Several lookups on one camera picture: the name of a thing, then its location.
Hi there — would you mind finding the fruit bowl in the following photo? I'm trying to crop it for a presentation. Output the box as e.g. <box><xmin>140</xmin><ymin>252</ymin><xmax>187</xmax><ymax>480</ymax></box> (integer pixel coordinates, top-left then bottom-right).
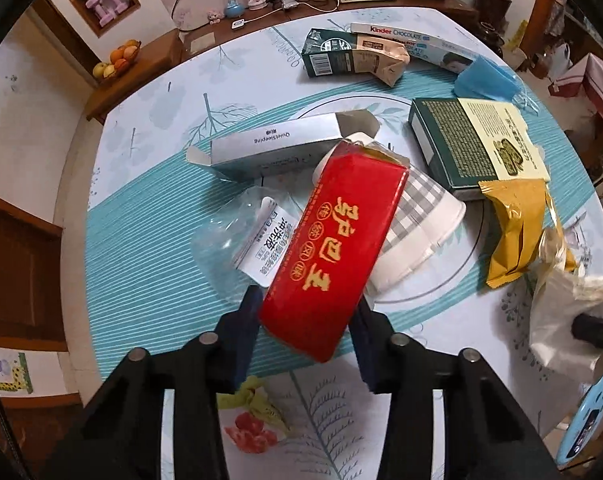
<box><xmin>92</xmin><ymin>39</ymin><xmax>142</xmax><ymax>80</ymax></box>

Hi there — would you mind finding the beige snack bag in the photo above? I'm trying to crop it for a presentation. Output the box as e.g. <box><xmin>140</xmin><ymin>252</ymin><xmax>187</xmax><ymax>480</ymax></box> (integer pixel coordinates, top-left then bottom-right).
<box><xmin>351</xmin><ymin>35</ymin><xmax>411</xmax><ymax>88</ymax></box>

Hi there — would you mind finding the yellow snack wrapper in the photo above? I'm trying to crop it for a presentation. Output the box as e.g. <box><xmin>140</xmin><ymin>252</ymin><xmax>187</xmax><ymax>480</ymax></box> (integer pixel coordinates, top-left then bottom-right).
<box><xmin>478</xmin><ymin>178</ymin><xmax>579</xmax><ymax>289</ymax></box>

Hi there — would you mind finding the white chocolate bar box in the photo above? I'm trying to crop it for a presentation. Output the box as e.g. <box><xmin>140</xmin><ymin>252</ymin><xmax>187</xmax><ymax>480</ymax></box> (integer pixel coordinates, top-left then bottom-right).
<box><xmin>350</xmin><ymin>22</ymin><xmax>439</xmax><ymax>45</ymax></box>

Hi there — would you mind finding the low wooden cabinet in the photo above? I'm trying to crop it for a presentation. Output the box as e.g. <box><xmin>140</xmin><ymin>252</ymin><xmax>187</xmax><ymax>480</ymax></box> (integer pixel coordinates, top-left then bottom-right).
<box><xmin>84</xmin><ymin>27</ymin><xmax>192</xmax><ymax>123</ymax></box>

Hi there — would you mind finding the dark ceramic jar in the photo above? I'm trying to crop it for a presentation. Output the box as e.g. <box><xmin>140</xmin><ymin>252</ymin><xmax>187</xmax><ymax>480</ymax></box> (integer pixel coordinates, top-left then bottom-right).
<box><xmin>481</xmin><ymin>22</ymin><xmax>505</xmax><ymax>48</ymax></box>

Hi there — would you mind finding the giraffe wall poster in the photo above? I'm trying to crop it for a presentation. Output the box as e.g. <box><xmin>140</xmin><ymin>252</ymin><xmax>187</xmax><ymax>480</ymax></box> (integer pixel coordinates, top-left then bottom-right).
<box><xmin>0</xmin><ymin>351</ymin><xmax>33</xmax><ymax>395</ymax></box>

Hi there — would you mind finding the silver cardboard box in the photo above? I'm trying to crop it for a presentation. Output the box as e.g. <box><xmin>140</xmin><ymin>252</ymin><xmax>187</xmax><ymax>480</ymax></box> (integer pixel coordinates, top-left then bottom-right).
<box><xmin>184</xmin><ymin>111</ymin><xmax>379</xmax><ymax>181</ymax></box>

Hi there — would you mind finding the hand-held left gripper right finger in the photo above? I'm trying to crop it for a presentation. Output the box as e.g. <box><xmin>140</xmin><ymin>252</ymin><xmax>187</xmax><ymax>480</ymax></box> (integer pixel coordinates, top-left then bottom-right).
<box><xmin>349</xmin><ymin>300</ymin><xmax>565</xmax><ymax>480</ymax></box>

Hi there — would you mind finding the small dark green box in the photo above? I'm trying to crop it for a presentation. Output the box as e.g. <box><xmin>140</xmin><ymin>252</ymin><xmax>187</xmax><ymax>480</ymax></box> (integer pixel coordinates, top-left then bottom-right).
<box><xmin>301</xmin><ymin>28</ymin><xmax>362</xmax><ymax>78</ymax></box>

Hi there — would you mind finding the red crumpled wrapper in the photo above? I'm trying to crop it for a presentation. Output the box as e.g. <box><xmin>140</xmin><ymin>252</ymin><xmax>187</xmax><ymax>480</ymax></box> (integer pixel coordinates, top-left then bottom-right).
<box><xmin>224</xmin><ymin>411</ymin><xmax>279</xmax><ymax>455</ymax></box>

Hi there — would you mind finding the clear plastic package white label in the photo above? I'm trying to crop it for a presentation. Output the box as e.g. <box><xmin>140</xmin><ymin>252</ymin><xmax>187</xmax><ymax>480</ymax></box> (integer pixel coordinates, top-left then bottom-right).
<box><xmin>191</xmin><ymin>185</ymin><xmax>305</xmax><ymax>288</ymax></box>

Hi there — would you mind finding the brown wooden door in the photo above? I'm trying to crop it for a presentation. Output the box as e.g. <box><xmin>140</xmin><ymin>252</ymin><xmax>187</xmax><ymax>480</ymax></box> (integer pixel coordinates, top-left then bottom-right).
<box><xmin>0</xmin><ymin>187</ymin><xmax>64</xmax><ymax>346</ymax></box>

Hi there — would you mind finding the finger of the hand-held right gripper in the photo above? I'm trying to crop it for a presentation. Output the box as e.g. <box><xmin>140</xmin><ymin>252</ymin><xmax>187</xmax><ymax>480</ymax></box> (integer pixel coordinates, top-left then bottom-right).
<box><xmin>571</xmin><ymin>314</ymin><xmax>603</xmax><ymax>352</ymax></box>

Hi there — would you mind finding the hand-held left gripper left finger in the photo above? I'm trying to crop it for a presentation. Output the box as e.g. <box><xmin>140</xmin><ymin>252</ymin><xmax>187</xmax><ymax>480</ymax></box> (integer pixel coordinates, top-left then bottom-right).
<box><xmin>41</xmin><ymin>285</ymin><xmax>263</xmax><ymax>480</ymax></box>

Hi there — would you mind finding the green and cream chocolate box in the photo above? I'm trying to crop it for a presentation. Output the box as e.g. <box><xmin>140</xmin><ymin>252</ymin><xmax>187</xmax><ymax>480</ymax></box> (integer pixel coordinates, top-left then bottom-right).
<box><xmin>408</xmin><ymin>97</ymin><xmax>551</xmax><ymax>202</ymax></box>

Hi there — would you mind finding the red box with gold print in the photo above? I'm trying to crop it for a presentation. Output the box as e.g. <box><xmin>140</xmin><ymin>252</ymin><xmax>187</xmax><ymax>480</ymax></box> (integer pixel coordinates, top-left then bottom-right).
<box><xmin>258</xmin><ymin>140</ymin><xmax>411</xmax><ymax>364</ymax></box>

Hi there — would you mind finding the blue face mask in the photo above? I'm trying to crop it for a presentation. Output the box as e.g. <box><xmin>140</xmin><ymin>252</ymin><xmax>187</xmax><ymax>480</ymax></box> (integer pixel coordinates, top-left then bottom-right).
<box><xmin>454</xmin><ymin>56</ymin><xmax>539</xmax><ymax>113</ymax></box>

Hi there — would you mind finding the kinder chocolate box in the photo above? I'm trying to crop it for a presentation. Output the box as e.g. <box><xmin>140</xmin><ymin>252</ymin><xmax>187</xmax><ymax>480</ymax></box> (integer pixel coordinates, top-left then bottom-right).
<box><xmin>404</xmin><ymin>39</ymin><xmax>477</xmax><ymax>75</ymax></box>

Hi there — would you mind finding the grey checked paper cup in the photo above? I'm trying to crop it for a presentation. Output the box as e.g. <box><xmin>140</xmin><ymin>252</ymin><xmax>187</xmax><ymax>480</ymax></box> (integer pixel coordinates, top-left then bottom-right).
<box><xmin>311</xmin><ymin>132</ymin><xmax>468</xmax><ymax>295</ymax></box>

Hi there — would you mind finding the side table with pink cloth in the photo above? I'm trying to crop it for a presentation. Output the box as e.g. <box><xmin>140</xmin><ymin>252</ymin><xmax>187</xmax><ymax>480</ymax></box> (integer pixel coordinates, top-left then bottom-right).
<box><xmin>549</xmin><ymin>52</ymin><xmax>603</xmax><ymax>126</ymax></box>

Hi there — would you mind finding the yellow-green crumpled wrapper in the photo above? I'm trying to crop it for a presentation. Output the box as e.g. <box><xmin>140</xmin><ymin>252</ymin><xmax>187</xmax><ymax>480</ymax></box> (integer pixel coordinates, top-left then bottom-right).
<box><xmin>216</xmin><ymin>376</ymin><xmax>291</xmax><ymax>433</ymax></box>

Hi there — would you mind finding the white plastic bag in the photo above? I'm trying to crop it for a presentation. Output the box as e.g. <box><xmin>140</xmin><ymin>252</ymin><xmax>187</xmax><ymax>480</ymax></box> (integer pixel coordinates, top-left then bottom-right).
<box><xmin>529</xmin><ymin>227</ymin><xmax>603</xmax><ymax>383</ymax></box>

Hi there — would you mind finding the blue plastic stool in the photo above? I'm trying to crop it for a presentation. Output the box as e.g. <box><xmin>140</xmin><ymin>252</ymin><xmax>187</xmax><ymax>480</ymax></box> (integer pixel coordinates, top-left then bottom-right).
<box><xmin>555</xmin><ymin>371</ymin><xmax>603</xmax><ymax>467</ymax></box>

